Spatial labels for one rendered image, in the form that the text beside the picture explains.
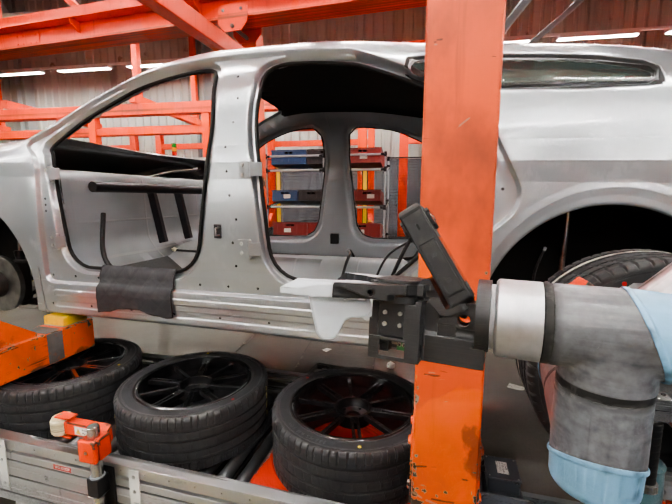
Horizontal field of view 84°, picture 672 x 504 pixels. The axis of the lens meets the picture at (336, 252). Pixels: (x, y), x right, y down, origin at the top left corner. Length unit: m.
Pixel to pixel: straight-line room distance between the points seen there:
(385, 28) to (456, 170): 10.50
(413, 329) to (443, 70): 0.67
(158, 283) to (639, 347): 1.81
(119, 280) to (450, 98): 1.69
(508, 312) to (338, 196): 2.94
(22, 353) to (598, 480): 2.18
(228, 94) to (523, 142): 1.17
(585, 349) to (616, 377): 0.03
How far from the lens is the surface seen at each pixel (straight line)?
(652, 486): 1.08
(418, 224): 0.39
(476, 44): 0.95
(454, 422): 1.05
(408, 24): 11.31
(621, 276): 1.23
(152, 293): 1.94
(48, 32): 5.77
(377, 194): 4.96
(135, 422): 1.77
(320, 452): 1.42
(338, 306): 0.38
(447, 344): 0.40
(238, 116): 1.72
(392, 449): 1.43
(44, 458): 2.01
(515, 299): 0.37
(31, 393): 2.18
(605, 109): 1.53
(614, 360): 0.39
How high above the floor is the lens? 1.33
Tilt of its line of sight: 8 degrees down
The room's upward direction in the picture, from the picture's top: straight up
